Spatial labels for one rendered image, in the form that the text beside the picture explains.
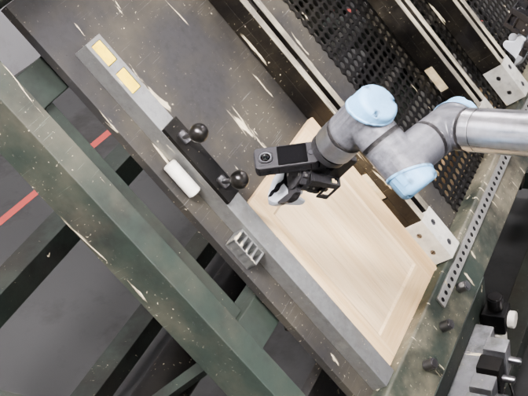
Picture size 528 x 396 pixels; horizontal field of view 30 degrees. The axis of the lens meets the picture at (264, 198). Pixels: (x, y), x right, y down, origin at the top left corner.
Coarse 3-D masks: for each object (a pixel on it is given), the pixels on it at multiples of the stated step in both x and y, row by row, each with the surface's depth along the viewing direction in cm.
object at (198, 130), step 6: (192, 126) 186; (198, 126) 185; (204, 126) 186; (180, 132) 195; (192, 132) 185; (198, 132) 185; (204, 132) 185; (180, 138) 196; (186, 138) 194; (192, 138) 186; (198, 138) 185; (204, 138) 186
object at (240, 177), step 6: (222, 174) 199; (234, 174) 188; (240, 174) 188; (246, 174) 189; (222, 180) 198; (228, 180) 194; (234, 180) 188; (240, 180) 188; (246, 180) 188; (222, 186) 198; (234, 186) 189; (240, 186) 188; (246, 186) 189
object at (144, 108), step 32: (96, 64) 191; (128, 96) 193; (160, 128) 195; (256, 224) 203; (288, 256) 206; (288, 288) 206; (320, 288) 208; (320, 320) 208; (352, 352) 209; (384, 384) 211
